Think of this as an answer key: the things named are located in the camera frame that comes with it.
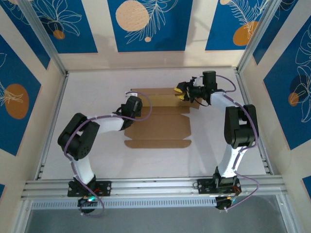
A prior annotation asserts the brown cardboard box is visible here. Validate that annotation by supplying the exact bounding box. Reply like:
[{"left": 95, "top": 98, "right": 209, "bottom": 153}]
[{"left": 123, "top": 87, "right": 202, "bottom": 149}]

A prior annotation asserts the black controller board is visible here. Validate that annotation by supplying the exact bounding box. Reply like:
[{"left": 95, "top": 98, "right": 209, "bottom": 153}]
[
  {"left": 215, "top": 195, "right": 241, "bottom": 211},
  {"left": 77, "top": 196, "right": 106, "bottom": 214}
]

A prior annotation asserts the blue floral wall panel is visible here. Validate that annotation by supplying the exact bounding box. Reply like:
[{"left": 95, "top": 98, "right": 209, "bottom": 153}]
[
  {"left": 107, "top": 0, "right": 194, "bottom": 53},
  {"left": 0, "top": 0, "right": 51, "bottom": 71},
  {"left": 252, "top": 0, "right": 301, "bottom": 66},
  {"left": 0, "top": 35, "right": 42, "bottom": 156},
  {"left": 263, "top": 17, "right": 311, "bottom": 151},
  {"left": 31, "top": 0, "right": 99, "bottom": 54},
  {"left": 205, "top": 0, "right": 275, "bottom": 51}
]

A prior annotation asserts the aluminium corner post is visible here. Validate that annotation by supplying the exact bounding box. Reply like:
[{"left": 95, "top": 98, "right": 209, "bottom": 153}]
[
  {"left": 237, "top": 0, "right": 285, "bottom": 72},
  {"left": 17, "top": 0, "right": 69, "bottom": 76}
]

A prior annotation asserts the aluminium table side rail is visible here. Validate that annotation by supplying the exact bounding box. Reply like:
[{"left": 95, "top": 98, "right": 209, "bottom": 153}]
[
  {"left": 234, "top": 68, "right": 275, "bottom": 175},
  {"left": 35, "top": 71, "right": 70, "bottom": 180}
]

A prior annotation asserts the long aluminium mounting rail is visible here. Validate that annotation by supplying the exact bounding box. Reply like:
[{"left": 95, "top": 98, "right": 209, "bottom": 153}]
[{"left": 20, "top": 178, "right": 289, "bottom": 201}]

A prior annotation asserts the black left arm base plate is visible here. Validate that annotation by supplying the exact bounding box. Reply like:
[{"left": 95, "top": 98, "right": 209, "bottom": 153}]
[{"left": 67, "top": 181, "right": 112, "bottom": 197}]

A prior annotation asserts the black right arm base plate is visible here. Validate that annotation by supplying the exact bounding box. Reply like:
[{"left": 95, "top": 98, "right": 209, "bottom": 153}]
[{"left": 197, "top": 178, "right": 242, "bottom": 195}]

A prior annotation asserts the grey slotted cable duct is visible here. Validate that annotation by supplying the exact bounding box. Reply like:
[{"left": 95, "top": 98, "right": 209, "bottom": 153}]
[{"left": 30, "top": 198, "right": 218, "bottom": 211}]

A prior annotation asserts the aluminium frame bar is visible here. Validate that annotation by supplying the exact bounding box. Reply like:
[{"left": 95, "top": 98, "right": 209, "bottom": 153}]
[
  {"left": 276, "top": 194, "right": 299, "bottom": 233},
  {"left": 13, "top": 200, "right": 34, "bottom": 233}
]

